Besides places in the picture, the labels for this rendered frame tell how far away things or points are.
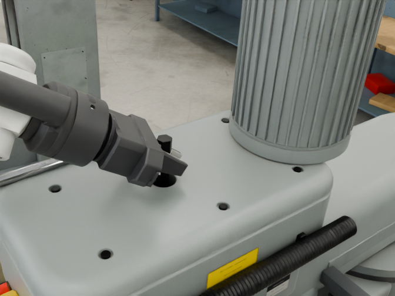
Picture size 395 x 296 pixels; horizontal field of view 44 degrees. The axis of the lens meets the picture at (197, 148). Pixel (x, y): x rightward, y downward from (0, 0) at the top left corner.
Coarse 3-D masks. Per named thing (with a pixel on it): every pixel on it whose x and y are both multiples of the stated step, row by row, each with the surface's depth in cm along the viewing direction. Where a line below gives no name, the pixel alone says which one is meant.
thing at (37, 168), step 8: (48, 160) 70; (24, 168) 68; (32, 168) 68; (40, 168) 69; (48, 168) 69; (0, 176) 66; (8, 176) 67; (16, 176) 67; (24, 176) 67; (0, 184) 65
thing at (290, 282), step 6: (294, 270) 81; (288, 276) 81; (294, 276) 82; (276, 282) 79; (282, 282) 81; (288, 282) 82; (294, 282) 84; (264, 288) 78; (270, 288) 79; (276, 288) 80; (282, 288) 82; (288, 288) 83; (258, 294) 77; (264, 294) 79; (270, 294) 80; (276, 294) 81; (282, 294) 83; (288, 294) 84
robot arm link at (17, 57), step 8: (0, 48) 53; (8, 48) 53; (16, 48) 54; (0, 56) 52; (8, 56) 53; (16, 56) 53; (24, 56) 54; (16, 64) 53; (24, 64) 54; (32, 64) 55; (32, 72) 56
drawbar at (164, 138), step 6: (162, 138) 65; (168, 138) 66; (162, 144) 65; (168, 144) 65; (168, 150) 66; (162, 174) 68; (168, 174) 68; (156, 180) 69; (162, 180) 68; (168, 180) 68; (162, 186) 69; (168, 186) 69
